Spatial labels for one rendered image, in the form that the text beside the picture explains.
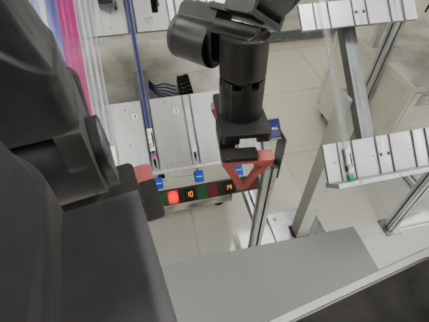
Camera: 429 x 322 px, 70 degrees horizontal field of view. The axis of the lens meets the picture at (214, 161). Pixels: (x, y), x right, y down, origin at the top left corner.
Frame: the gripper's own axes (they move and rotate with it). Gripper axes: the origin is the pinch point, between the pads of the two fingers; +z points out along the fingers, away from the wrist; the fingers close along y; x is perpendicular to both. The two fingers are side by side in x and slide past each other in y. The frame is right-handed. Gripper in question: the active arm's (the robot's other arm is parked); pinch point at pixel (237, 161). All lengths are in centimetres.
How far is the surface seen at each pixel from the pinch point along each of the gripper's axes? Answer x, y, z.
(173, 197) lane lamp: -12.6, -21.7, 31.7
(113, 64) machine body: -38, -101, 29
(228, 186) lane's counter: 2.9, -23.5, 31.4
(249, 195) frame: 16, -48, 64
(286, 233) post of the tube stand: 36, -47, 94
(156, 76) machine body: -19, -88, 30
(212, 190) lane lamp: -1.8, -22.8, 31.6
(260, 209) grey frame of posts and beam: 16, -32, 54
